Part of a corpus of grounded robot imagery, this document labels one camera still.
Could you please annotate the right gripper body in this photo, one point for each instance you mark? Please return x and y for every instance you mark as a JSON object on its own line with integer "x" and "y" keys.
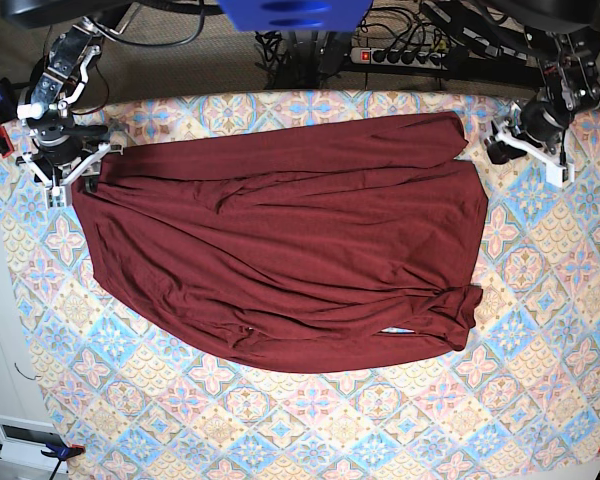
{"x": 55, "y": 149}

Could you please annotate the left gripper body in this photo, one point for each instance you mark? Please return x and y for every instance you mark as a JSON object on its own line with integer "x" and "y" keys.
{"x": 540, "y": 123}

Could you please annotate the dark red t-shirt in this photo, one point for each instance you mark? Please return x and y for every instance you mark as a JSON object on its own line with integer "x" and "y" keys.
{"x": 326, "y": 248}

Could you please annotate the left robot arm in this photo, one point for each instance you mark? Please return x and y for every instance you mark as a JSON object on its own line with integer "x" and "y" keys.
{"x": 564, "y": 38}

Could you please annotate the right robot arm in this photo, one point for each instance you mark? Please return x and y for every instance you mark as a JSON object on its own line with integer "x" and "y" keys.
{"x": 71, "y": 57}

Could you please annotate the black round stool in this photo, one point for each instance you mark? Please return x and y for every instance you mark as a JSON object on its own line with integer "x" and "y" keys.
{"x": 40, "y": 83}

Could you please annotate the blue orange clamp upper left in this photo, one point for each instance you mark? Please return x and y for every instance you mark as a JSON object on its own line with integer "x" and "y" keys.
{"x": 7, "y": 114}

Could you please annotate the blue orange clamp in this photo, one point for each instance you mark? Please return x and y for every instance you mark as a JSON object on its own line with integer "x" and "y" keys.
{"x": 7, "y": 114}
{"x": 55, "y": 452}

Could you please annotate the white power strip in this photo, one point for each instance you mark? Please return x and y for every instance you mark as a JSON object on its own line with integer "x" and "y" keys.
{"x": 395, "y": 57}

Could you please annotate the patterned tablecloth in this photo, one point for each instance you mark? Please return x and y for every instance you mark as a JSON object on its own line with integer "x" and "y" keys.
{"x": 523, "y": 397}

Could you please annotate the blue orange clamp lower left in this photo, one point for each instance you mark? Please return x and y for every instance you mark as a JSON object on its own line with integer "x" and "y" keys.
{"x": 55, "y": 452}

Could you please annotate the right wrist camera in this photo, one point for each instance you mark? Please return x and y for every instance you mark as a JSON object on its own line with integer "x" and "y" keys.
{"x": 59, "y": 196}

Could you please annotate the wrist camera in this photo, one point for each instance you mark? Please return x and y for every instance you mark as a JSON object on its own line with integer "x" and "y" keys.
{"x": 559, "y": 175}
{"x": 59, "y": 196}

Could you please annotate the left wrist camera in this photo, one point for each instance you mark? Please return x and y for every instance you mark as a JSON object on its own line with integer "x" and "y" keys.
{"x": 559, "y": 175}

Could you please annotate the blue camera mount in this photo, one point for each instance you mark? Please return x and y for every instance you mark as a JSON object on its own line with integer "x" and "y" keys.
{"x": 291, "y": 15}

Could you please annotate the white wall socket box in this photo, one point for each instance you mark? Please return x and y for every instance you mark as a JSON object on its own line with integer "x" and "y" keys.
{"x": 23, "y": 442}

